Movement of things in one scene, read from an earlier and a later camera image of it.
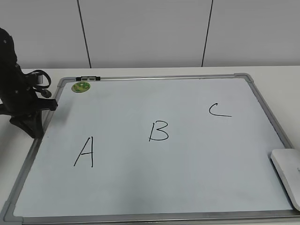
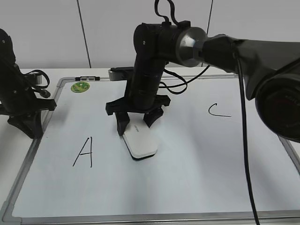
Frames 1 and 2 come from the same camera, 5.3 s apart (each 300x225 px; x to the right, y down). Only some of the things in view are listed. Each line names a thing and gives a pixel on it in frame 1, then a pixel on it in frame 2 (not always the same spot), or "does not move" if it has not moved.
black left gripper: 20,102 does not move
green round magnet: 80,87 does not move
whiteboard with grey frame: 151,148 does not move
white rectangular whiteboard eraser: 287,161 to 138,138
